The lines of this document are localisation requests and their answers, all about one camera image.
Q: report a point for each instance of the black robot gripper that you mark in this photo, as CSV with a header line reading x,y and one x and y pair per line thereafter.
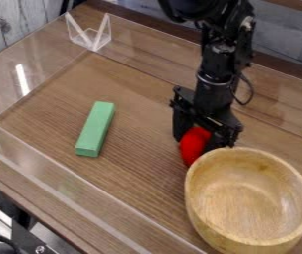
x,y
204,107

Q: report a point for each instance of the red plush strawberry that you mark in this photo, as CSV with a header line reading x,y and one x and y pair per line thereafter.
x,y
192,144

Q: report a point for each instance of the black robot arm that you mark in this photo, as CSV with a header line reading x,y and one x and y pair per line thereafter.
x,y
226,23

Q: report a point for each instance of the round wooden bowl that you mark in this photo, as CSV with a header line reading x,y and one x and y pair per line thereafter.
x,y
243,201

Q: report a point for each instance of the green rectangular block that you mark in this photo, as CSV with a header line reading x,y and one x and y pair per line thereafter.
x,y
93,131

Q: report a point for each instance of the clear acrylic enclosure walls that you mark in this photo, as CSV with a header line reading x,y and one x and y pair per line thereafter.
x,y
117,203

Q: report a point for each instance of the black metal table bracket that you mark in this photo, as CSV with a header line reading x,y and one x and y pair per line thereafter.
x,y
28,243

